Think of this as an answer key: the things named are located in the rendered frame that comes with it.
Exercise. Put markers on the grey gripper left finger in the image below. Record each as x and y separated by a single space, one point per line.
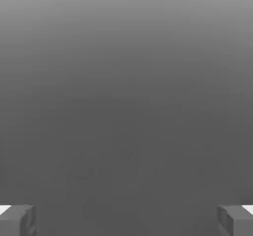
13 222

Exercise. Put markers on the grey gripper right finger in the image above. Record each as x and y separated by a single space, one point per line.
238 223

